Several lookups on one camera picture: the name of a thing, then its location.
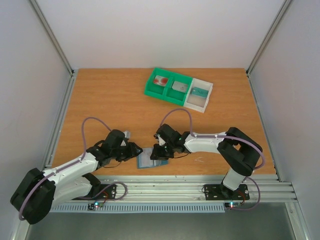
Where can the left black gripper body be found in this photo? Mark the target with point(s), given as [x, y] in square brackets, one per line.
[117, 154]

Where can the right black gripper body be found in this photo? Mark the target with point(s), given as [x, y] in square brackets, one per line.
[161, 150]

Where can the blue card holder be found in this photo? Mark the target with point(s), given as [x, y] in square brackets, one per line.
[156, 163]

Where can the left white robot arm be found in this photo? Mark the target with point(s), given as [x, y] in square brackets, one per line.
[41, 190]

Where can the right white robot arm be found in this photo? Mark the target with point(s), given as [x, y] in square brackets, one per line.
[238, 150]

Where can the grey flower card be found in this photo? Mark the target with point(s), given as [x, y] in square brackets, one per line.
[180, 86]

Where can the teal card in bin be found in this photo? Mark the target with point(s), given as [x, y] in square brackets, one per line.
[200, 92]

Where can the red circle card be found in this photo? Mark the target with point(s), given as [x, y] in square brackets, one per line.
[160, 80]

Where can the middle green bin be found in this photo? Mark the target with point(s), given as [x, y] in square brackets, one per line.
[173, 96]

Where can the green bin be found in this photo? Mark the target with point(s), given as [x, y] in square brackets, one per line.
[153, 90]
[173, 96]

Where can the white bin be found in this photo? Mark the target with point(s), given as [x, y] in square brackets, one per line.
[197, 103]

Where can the left circuit board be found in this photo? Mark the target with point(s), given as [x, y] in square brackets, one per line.
[94, 206]

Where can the circuit board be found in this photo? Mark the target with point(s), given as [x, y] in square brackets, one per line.
[94, 206]
[232, 205]

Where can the left green bin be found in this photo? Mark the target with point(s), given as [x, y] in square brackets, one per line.
[153, 90]

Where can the right circuit board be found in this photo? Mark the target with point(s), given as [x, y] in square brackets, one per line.
[232, 205]

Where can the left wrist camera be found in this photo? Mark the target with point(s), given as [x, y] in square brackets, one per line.
[127, 134]

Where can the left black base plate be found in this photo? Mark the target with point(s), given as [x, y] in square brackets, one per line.
[110, 191]

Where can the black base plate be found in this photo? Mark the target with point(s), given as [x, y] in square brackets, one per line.
[215, 192]
[110, 191]

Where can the grey slotted cable duct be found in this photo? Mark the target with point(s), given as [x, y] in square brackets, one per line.
[138, 208]

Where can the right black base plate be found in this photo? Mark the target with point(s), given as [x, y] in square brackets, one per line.
[215, 192]

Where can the left side aluminium rail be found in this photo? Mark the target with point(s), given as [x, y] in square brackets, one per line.
[58, 124]

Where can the aluminium rail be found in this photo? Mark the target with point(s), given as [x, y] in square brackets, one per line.
[265, 188]
[258, 106]
[58, 124]

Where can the front aluminium rail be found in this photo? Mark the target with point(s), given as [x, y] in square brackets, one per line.
[265, 188]

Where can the right side aluminium rail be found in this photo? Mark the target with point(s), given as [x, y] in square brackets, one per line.
[258, 106]

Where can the left aluminium frame post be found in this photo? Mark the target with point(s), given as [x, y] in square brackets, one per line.
[45, 24]

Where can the aluminium frame post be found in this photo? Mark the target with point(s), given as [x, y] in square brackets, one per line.
[269, 35]
[45, 24]

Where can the right aluminium frame post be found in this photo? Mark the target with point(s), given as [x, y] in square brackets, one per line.
[269, 35]

